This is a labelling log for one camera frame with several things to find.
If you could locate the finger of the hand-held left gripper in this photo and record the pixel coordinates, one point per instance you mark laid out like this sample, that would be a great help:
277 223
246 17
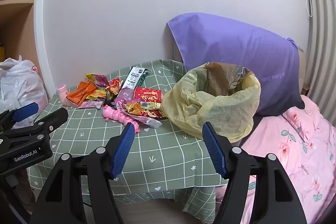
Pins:
56 117
26 109

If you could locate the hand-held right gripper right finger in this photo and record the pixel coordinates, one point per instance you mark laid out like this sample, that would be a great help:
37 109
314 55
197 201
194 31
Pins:
214 153

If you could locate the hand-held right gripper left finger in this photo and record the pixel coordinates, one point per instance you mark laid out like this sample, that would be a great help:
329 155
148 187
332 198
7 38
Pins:
122 153

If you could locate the orange snack wrapper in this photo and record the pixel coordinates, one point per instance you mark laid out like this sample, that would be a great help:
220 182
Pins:
81 94

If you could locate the yellow plastic bag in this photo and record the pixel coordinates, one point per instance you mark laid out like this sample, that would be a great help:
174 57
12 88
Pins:
210 108

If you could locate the red gold snack packet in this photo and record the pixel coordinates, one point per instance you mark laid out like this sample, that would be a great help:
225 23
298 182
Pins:
147 95

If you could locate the white green packet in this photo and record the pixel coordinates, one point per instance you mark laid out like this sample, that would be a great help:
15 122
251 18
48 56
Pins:
134 78

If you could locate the small pink bottle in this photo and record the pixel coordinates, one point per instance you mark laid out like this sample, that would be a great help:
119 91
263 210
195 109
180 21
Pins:
62 91

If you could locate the white plastic bag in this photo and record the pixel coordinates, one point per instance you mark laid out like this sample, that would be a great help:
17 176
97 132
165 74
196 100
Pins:
21 82

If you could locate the pink purple stick wrapper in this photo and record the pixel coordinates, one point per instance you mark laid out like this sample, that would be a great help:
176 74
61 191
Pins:
92 104

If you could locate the pink caterpillar toy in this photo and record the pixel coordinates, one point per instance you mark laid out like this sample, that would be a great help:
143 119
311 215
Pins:
115 115

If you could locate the green checked tablecloth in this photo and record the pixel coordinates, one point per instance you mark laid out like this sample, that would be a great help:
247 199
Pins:
162 155

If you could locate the yellow pink snack wrapper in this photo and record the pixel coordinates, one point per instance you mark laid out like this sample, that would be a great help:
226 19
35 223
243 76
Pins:
98 79

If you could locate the yellow object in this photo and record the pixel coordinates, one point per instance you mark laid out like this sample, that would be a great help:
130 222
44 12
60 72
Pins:
2 52

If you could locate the red gold crumpled wrapper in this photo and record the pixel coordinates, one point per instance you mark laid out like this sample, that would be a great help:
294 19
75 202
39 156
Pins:
114 85

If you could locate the pink floral blanket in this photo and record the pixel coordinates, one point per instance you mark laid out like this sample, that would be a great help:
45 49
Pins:
302 161

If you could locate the wooden shelf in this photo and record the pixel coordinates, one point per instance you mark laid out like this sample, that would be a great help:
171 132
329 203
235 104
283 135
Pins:
15 7

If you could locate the purple pillow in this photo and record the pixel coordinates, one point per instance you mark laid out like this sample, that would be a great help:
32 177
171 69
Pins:
236 43

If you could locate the white pleated curtain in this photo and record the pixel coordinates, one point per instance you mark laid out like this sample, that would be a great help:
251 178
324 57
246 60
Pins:
323 29

